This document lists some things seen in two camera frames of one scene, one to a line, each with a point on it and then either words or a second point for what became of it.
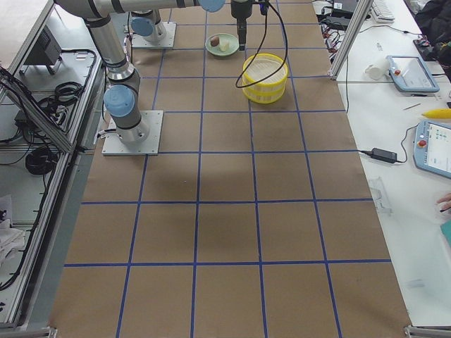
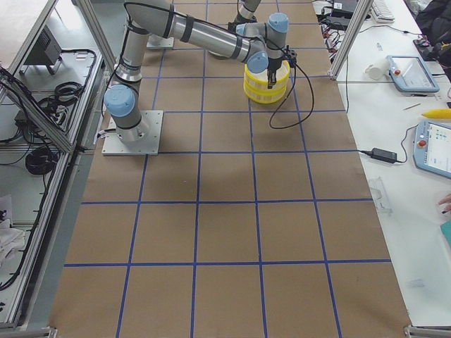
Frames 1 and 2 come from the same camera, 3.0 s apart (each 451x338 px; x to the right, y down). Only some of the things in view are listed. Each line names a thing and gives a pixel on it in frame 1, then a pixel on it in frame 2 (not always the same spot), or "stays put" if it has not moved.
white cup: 379,70 stays put
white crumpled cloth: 10,240 stays put
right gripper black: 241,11 to 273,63
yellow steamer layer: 261,65 stays put
